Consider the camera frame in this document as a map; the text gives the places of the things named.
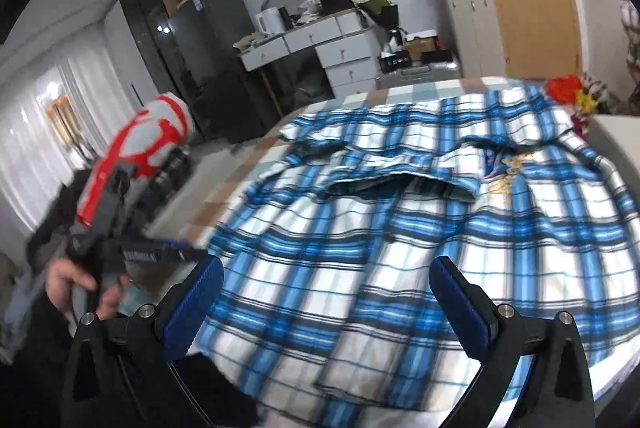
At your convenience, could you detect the orange plastic bag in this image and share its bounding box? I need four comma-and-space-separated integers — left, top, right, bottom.
547, 74, 584, 106

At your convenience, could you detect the silver ribbed suitcase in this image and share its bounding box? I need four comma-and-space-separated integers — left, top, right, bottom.
374, 57, 461, 91

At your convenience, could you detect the blue white plaid shirt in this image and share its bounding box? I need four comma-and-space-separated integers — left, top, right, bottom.
192, 85, 640, 415

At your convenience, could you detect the grey garment with red print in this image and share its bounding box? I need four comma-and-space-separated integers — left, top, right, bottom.
75, 92, 195, 229

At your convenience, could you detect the small brown cardboard box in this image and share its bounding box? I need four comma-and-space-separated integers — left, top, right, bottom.
402, 30, 441, 61

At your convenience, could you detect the white desk with drawers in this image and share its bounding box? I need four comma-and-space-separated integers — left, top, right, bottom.
238, 10, 379, 115

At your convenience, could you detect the dark green wrapped bouquet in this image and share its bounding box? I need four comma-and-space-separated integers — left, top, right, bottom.
355, 0, 402, 49

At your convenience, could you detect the white curtain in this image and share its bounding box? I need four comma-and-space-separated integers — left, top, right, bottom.
0, 58, 147, 231

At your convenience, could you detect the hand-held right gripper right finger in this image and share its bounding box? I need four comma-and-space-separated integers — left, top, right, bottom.
429, 256, 596, 428

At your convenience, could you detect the white clutter on desk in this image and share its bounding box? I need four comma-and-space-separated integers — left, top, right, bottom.
297, 0, 324, 21

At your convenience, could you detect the dark plaid cloth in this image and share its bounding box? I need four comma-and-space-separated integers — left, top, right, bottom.
134, 145, 195, 229

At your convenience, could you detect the person's black clothing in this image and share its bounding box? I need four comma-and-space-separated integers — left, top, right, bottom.
170, 350, 272, 428

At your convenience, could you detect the pile of papers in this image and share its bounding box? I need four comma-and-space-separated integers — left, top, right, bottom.
234, 32, 274, 54

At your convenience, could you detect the person's left hand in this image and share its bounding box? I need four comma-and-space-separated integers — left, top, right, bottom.
45, 257, 133, 325

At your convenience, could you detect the black printed box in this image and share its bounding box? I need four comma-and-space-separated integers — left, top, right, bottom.
378, 50, 409, 74

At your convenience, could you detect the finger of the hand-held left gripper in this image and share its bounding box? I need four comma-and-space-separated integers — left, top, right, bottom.
144, 239, 212, 267

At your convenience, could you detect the white upright suitcase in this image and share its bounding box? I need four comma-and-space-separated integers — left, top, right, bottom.
442, 0, 509, 79

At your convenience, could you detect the dark grey refrigerator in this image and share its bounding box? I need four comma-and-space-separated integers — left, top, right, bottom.
166, 0, 267, 145

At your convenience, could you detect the white electric kettle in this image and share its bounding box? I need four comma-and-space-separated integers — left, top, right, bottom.
256, 7, 282, 35

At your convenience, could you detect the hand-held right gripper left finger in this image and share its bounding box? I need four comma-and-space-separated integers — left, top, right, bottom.
62, 254, 226, 428

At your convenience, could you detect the dark glossy wardrobe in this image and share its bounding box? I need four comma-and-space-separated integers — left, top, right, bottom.
120, 0, 211, 145

